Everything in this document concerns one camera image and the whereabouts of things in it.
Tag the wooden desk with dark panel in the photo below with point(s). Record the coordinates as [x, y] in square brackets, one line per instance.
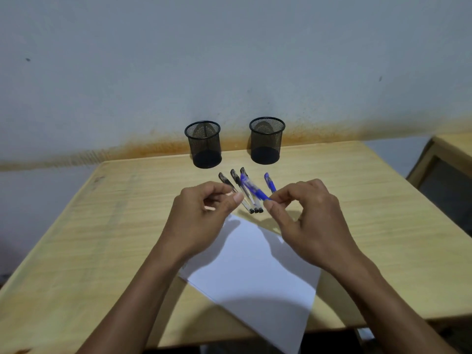
[442, 176]

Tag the person's right forearm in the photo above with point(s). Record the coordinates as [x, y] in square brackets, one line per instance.
[391, 309]

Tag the blue gel pen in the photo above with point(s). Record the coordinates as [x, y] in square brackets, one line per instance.
[270, 182]
[254, 187]

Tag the white paper sheet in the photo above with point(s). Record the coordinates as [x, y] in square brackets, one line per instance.
[254, 280]

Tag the person's left forearm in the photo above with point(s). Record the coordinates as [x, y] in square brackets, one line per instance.
[136, 305]

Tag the person's right thumb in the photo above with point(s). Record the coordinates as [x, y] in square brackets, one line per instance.
[278, 221]

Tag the black mesh pen holder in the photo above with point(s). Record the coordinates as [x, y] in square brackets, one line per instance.
[266, 140]
[204, 144]

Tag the person's left thumb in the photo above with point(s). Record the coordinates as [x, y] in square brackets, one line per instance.
[226, 211]

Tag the person's left hand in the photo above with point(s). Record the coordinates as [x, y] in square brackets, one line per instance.
[188, 228]

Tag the black gel pen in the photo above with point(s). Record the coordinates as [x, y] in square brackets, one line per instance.
[238, 180]
[225, 181]
[244, 173]

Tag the person's right hand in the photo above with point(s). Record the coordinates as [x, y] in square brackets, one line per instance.
[320, 232]

